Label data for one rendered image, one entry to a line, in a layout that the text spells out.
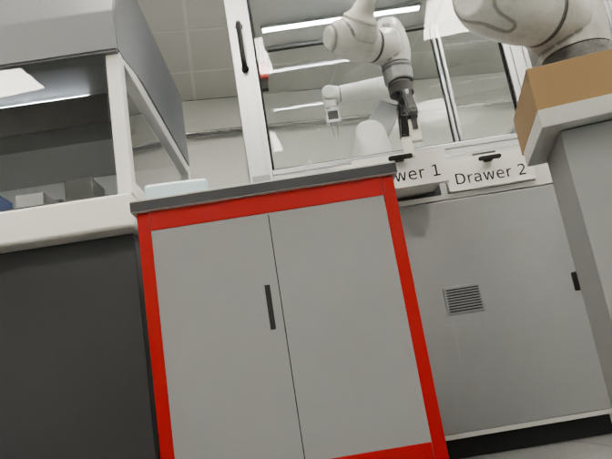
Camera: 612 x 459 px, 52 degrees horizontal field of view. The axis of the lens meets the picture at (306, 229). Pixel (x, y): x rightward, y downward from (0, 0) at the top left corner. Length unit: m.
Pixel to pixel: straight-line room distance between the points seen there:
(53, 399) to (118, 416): 0.19
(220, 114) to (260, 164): 3.53
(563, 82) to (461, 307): 0.87
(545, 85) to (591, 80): 0.09
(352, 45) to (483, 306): 0.90
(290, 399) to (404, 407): 0.25
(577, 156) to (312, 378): 0.72
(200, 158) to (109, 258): 3.60
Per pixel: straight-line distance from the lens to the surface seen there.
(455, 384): 2.04
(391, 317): 1.42
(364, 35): 1.88
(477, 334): 2.06
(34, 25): 2.21
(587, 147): 1.43
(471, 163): 2.16
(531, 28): 1.46
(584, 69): 1.45
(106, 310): 1.91
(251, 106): 2.20
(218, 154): 5.48
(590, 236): 1.39
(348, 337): 1.41
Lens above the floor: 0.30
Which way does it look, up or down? 13 degrees up
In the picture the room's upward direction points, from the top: 9 degrees counter-clockwise
